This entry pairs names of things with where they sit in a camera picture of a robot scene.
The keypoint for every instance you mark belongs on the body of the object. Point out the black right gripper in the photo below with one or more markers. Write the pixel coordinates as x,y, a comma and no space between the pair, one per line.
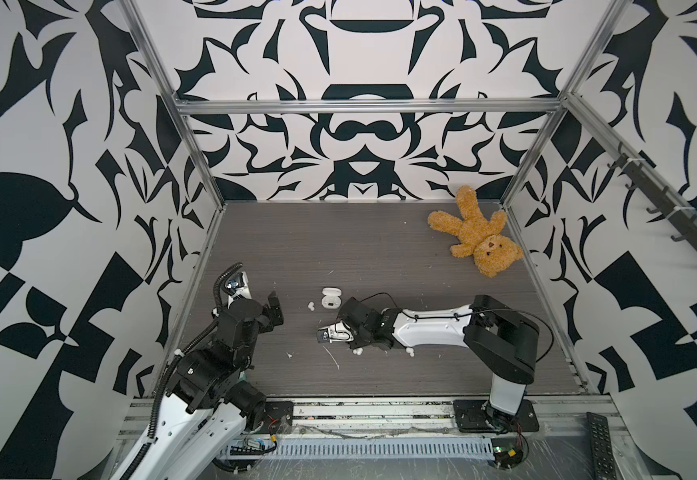
355,344

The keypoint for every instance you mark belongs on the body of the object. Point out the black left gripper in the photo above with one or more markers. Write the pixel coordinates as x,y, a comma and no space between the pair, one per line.
263,319

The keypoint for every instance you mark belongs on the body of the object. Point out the white earbud charging case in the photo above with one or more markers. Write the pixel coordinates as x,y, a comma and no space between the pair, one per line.
331,298

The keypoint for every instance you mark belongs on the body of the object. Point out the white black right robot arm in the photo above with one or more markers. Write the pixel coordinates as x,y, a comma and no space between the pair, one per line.
504,339

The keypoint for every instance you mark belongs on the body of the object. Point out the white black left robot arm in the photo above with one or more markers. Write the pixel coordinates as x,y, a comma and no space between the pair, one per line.
203,403

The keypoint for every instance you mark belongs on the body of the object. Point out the green circuit board left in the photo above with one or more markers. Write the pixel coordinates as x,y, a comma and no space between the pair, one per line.
251,445

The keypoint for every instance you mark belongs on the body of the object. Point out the green circuit board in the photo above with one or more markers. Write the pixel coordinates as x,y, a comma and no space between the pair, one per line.
251,445
507,453

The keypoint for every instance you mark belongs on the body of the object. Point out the brown teddy bear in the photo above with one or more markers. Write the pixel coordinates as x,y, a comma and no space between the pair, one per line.
478,237

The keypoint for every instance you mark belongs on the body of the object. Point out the green circuit board right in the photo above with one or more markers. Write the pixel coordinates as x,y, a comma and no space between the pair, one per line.
507,453

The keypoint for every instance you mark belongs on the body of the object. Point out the black remote control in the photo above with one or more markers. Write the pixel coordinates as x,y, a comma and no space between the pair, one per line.
603,463

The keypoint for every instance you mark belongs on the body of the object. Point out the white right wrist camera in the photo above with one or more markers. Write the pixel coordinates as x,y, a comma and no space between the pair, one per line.
335,333

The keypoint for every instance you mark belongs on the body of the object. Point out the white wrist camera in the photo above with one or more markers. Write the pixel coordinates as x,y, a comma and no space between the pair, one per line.
237,286
335,333

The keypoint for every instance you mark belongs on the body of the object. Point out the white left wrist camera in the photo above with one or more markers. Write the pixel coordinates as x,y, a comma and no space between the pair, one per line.
237,286

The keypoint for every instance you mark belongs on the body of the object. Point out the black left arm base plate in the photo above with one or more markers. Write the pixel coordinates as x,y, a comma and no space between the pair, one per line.
278,413

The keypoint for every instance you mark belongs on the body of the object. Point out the aluminium mounting rail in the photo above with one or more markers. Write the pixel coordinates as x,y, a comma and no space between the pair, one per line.
353,416

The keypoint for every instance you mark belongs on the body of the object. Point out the white slotted cable duct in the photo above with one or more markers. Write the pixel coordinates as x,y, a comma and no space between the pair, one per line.
474,448

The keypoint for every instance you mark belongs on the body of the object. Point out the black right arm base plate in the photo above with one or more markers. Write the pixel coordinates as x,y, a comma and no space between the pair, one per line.
477,416

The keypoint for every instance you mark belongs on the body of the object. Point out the black wall hook rack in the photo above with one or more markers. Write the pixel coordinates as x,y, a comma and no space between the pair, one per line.
665,202

